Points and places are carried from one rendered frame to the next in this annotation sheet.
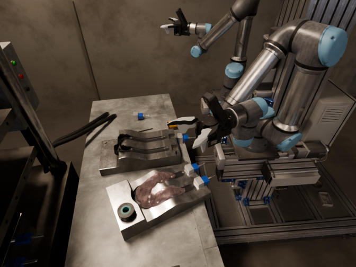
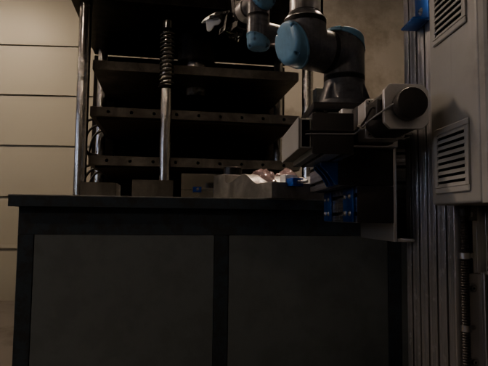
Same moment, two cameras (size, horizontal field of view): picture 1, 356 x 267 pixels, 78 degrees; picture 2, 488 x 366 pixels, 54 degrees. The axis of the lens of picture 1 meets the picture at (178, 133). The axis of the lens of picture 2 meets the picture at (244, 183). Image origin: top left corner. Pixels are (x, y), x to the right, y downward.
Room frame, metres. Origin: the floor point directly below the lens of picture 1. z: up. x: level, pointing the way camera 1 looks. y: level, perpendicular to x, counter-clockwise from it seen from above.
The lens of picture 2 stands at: (0.65, -1.76, 0.73)
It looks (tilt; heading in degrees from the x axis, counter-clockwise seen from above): 4 degrees up; 92
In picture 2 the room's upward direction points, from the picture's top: 1 degrees clockwise
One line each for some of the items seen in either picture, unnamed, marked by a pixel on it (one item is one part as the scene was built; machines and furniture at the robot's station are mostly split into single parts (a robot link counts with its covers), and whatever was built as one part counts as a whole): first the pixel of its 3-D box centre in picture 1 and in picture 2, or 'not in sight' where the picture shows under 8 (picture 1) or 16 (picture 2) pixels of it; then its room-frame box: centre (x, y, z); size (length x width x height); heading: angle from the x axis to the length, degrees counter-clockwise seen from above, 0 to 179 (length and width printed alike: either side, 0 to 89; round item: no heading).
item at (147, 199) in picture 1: (159, 187); (270, 176); (0.70, 0.10, 0.90); 0.26 x 0.18 x 0.08; 118
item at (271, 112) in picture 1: (260, 119); (342, 54); (0.89, -0.42, 1.20); 0.13 x 0.12 x 0.14; 30
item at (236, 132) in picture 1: (241, 129); (262, 33); (0.66, -0.25, 1.34); 0.11 x 0.08 x 0.11; 30
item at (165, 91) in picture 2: not in sight; (165, 144); (0.17, 0.63, 1.10); 0.05 x 0.05 x 1.30
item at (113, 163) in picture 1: (139, 148); not in sight; (1.02, 0.25, 0.87); 0.50 x 0.26 x 0.14; 101
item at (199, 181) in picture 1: (205, 179); (296, 181); (0.78, -0.16, 0.85); 0.13 x 0.05 x 0.05; 118
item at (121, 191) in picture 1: (159, 193); (269, 186); (0.69, 0.10, 0.85); 0.50 x 0.26 x 0.11; 118
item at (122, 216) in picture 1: (126, 211); (232, 171); (0.54, 0.24, 0.93); 0.08 x 0.08 x 0.04
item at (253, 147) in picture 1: (254, 136); (343, 94); (0.89, -0.42, 1.09); 0.15 x 0.15 x 0.10
